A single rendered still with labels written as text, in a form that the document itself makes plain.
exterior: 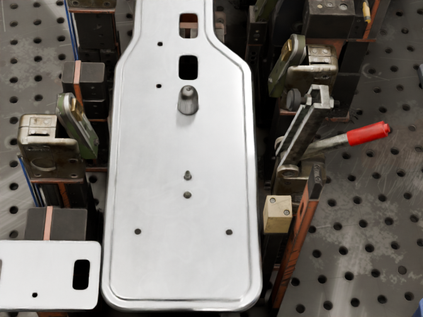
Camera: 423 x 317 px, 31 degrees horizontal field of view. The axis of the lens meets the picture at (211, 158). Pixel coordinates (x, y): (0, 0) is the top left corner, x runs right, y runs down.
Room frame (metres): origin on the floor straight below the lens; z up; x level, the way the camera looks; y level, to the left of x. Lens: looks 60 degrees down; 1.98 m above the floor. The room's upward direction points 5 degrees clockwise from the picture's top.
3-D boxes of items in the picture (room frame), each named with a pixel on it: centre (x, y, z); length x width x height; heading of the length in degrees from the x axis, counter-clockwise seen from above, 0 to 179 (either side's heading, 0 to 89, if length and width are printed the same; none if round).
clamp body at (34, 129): (0.57, 0.24, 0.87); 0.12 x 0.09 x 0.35; 95
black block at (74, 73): (0.71, 0.22, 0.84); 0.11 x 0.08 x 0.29; 95
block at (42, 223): (0.44, 0.21, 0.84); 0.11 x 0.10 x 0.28; 95
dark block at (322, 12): (0.79, -0.16, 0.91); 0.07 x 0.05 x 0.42; 95
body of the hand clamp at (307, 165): (0.54, -0.13, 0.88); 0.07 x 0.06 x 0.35; 95
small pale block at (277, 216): (0.46, -0.10, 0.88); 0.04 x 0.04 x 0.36; 5
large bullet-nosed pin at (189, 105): (0.66, 0.04, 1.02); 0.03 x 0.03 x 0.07
